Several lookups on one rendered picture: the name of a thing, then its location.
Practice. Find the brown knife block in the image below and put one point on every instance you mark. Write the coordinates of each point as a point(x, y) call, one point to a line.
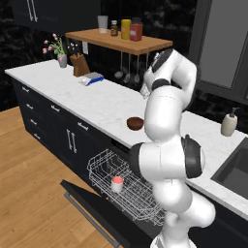
point(80, 65)

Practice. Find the pink flowers in grey vase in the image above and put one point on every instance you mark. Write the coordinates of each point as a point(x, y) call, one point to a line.
point(60, 53)

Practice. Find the small brown jar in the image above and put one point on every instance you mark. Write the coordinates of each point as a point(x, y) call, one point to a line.
point(114, 29)

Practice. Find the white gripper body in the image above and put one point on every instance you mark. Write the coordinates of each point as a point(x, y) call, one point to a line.
point(145, 91)

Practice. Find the white wall outlet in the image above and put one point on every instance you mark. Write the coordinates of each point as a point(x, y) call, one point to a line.
point(85, 47)

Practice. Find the dark upper cupboard door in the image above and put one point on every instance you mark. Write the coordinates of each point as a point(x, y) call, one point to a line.
point(64, 14)

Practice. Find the dark cupboard door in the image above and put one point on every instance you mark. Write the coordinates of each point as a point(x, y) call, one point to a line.
point(61, 139)
point(64, 14)
point(90, 155)

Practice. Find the clear glass cup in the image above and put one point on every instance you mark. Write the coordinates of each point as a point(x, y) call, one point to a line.
point(102, 24)

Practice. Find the hanging metal spoon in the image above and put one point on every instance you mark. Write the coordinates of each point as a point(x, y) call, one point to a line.
point(137, 77)
point(127, 77)

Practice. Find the black dishwasher door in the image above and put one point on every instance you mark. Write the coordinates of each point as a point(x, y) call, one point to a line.
point(106, 216)

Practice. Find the red container with dark lid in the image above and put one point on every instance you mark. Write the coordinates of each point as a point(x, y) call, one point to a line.
point(136, 31)

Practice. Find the beige soap dispenser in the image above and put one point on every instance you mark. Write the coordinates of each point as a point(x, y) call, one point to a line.
point(229, 124)

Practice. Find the white cup with red top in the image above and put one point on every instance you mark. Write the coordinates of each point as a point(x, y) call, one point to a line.
point(117, 184)

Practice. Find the dark brown bowl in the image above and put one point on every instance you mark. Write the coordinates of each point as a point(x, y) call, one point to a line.
point(135, 123)

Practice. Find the dark sink basin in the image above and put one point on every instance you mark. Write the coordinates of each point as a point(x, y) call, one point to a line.
point(234, 172)

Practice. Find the hanging metal ladle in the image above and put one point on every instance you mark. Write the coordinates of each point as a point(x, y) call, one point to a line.
point(118, 74)

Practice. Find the yellow bottle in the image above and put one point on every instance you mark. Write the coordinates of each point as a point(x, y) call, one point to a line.
point(126, 29)

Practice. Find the wooden wall shelf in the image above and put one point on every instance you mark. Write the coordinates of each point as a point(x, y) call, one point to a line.
point(129, 42)

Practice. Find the window with dark frame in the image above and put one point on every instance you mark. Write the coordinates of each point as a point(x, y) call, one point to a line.
point(223, 42)

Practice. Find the dark lower cupboard door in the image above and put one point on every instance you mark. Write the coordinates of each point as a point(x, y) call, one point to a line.
point(61, 139)
point(90, 155)

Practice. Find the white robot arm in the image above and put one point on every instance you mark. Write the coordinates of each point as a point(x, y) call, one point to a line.
point(168, 155)

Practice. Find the dark drawer front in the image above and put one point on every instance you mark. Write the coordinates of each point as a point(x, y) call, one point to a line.
point(93, 129)
point(40, 126)
point(34, 94)
point(43, 142)
point(61, 113)
point(37, 111)

